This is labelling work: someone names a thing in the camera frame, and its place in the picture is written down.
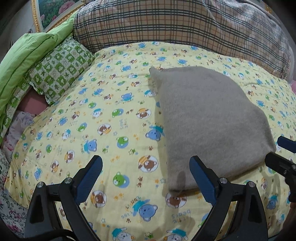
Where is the beige brown knit sweater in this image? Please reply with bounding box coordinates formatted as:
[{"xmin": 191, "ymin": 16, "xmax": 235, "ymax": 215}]
[{"xmin": 149, "ymin": 66, "xmax": 276, "ymax": 192}]

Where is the white floral bedsheet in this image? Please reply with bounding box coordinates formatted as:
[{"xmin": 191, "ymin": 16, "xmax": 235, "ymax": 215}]
[{"xmin": 0, "ymin": 111, "xmax": 35, "ymax": 239}]

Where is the pink cloth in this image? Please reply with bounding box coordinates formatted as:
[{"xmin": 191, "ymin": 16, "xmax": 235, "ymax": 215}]
[{"xmin": 17, "ymin": 89, "xmax": 49, "ymax": 115}]

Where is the yellow bear print blanket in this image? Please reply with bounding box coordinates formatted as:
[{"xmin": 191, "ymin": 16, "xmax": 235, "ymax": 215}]
[{"xmin": 4, "ymin": 42, "xmax": 295, "ymax": 240}]

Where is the plaid beige quilt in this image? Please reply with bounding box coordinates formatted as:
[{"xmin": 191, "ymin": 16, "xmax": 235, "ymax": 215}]
[{"xmin": 73, "ymin": 1, "xmax": 295, "ymax": 80}]

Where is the green checkered pillow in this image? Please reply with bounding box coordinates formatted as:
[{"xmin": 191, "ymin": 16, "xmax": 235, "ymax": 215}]
[{"xmin": 1, "ymin": 37, "xmax": 94, "ymax": 138}]

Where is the plain green pillow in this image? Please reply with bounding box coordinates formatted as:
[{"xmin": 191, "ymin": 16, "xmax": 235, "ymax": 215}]
[{"xmin": 1, "ymin": 12, "xmax": 77, "ymax": 113}]

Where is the framed landscape painting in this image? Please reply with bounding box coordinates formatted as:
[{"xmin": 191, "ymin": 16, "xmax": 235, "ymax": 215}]
[{"xmin": 31, "ymin": 0, "xmax": 85, "ymax": 32}]

